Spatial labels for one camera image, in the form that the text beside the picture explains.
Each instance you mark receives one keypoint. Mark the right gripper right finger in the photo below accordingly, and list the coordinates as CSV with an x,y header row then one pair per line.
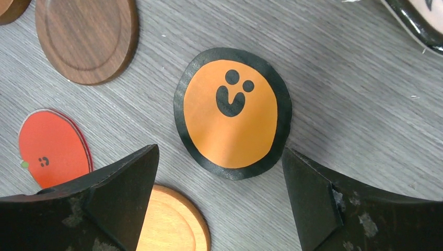
x,y
335,212

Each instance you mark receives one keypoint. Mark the light orange round coaster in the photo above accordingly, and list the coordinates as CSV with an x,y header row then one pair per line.
x,y
172,222

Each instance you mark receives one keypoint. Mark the brown ridged wooden coaster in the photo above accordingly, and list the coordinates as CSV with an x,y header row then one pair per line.
x,y
11,10

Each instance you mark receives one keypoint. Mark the orange black smiley coaster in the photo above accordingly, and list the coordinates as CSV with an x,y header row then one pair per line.
x,y
233,113

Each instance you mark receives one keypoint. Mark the cream serving tray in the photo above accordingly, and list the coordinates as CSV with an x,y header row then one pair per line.
x,y
422,19

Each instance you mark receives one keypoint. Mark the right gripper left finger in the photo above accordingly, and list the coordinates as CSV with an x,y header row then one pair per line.
x,y
103,210

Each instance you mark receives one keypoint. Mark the red apple smiley coaster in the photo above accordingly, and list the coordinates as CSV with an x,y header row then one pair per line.
x,y
53,149

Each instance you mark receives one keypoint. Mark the dark walnut round coaster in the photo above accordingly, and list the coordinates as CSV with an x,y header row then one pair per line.
x,y
88,42

